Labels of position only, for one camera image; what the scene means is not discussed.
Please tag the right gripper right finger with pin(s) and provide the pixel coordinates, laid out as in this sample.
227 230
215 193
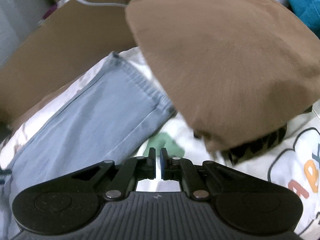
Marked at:
183 171

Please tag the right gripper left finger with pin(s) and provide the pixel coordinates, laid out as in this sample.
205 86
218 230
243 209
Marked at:
129 174

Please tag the light blue denim pants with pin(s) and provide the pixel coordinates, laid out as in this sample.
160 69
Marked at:
105 115

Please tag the black garment under brown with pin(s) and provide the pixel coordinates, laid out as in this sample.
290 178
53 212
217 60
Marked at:
231 146

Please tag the cream bear print duvet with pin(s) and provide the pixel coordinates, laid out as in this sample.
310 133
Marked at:
293 164

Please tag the brown folded garment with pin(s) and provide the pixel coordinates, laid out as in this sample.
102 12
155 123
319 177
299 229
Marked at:
236 70

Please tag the brown cardboard sheet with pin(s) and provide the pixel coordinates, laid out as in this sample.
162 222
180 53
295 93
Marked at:
69 42

